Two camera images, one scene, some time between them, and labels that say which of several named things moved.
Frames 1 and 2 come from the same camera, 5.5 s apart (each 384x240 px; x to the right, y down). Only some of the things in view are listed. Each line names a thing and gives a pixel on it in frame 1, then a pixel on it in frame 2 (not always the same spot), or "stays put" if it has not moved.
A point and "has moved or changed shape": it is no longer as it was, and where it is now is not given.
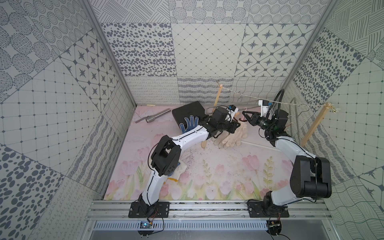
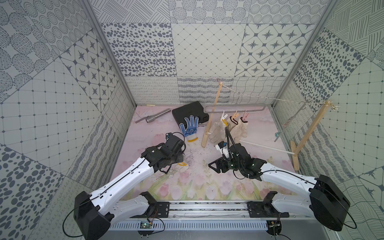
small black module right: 274,227 stays put
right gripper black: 254,118 to 218,162
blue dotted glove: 190,124 stays put
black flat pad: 194,108 stays put
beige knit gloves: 224,139 has moved or changed shape
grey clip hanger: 293,109 to 253,106
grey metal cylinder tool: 153,117 stays put
